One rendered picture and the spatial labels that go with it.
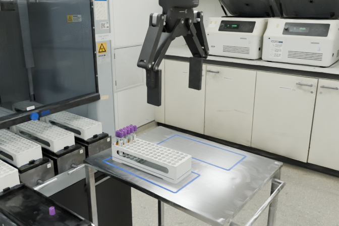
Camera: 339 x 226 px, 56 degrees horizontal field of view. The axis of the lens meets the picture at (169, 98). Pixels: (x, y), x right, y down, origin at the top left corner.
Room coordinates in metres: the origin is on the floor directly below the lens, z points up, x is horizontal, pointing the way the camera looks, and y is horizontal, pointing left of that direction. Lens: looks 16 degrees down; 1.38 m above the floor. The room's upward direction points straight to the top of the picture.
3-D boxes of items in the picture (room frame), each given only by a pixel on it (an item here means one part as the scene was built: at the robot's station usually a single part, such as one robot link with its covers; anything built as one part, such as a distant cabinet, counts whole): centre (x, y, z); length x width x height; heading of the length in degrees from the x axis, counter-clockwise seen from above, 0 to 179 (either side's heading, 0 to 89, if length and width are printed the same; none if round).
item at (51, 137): (1.30, 0.55, 0.83); 0.30 x 0.10 x 0.06; 53
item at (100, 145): (1.50, 0.56, 0.78); 0.73 x 0.14 x 0.09; 53
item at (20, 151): (1.17, 0.64, 0.83); 0.30 x 0.10 x 0.06; 53
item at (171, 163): (1.05, 0.07, 0.85); 0.30 x 0.10 x 0.06; 54
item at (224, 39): (3.21, -0.73, 1.22); 0.62 x 0.56 x 0.64; 141
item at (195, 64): (0.68, -0.06, 1.24); 0.03 x 0.01 x 0.07; 52
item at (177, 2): (0.63, -0.02, 1.37); 0.08 x 0.07 x 0.09; 142
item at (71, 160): (1.38, 0.65, 0.78); 0.73 x 0.14 x 0.09; 53
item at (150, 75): (0.56, 0.04, 1.26); 0.03 x 0.01 x 0.05; 142
